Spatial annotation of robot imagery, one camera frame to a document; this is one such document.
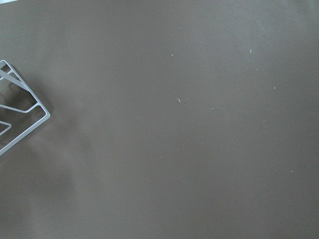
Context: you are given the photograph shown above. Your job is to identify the white wire rack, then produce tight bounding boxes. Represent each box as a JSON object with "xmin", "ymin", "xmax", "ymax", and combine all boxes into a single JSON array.
[{"xmin": 0, "ymin": 60, "xmax": 50, "ymax": 155}]

